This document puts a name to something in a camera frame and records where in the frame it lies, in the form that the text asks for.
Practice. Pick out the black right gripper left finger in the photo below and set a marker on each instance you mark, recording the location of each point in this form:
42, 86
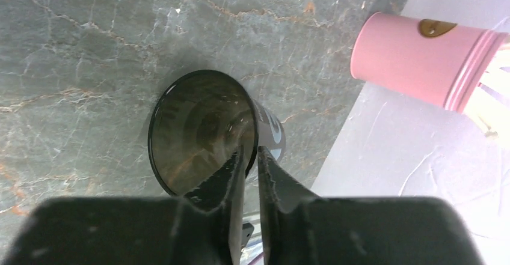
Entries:
202, 227

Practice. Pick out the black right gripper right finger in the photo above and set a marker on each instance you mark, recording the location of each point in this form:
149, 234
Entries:
300, 227

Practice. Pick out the black paper coffee cup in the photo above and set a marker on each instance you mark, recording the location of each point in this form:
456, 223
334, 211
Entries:
200, 120

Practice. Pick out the pink straw holder cup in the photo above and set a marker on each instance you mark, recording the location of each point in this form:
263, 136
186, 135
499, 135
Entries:
437, 62

